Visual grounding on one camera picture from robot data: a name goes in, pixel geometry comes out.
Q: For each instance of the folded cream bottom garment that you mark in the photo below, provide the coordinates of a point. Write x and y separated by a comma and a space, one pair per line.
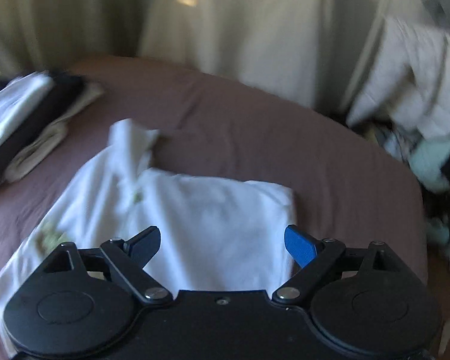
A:
53, 135

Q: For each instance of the hanging white quilted jacket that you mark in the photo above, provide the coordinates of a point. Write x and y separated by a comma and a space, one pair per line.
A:
409, 81

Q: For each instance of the mauve bed sheet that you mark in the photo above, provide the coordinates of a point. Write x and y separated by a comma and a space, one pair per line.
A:
369, 305

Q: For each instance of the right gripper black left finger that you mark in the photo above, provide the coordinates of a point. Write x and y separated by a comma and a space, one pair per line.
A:
126, 261

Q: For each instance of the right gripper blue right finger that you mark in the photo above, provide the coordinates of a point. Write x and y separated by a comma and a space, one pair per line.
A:
318, 266

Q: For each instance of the white clothes rack pole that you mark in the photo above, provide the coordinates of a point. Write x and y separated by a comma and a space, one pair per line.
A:
365, 54

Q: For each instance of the white waffle pajama top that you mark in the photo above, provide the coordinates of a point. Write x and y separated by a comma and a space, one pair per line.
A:
216, 234

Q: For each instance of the beige curtain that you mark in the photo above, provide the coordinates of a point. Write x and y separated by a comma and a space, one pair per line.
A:
301, 50

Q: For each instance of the folded dark grey garment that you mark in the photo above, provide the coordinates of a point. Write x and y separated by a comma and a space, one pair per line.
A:
64, 93

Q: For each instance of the folded white top garment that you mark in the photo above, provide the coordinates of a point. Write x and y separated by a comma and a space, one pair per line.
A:
19, 98

